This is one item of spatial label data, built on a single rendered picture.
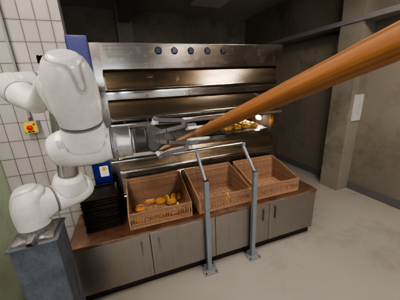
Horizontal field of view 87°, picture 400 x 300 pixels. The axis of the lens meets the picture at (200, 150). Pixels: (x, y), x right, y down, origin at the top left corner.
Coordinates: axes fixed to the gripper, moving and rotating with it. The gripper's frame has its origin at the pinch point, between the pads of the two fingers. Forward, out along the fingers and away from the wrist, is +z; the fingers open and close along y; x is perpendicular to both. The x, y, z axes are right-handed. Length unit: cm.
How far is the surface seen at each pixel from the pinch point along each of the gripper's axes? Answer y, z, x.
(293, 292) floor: 136, 93, -86
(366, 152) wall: 43, 308, -149
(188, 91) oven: -55, 43, -134
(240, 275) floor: 126, 61, -116
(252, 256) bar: 121, 83, -129
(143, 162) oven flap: 8, -9, -156
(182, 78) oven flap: -68, 38, -130
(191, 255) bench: 101, 21, -131
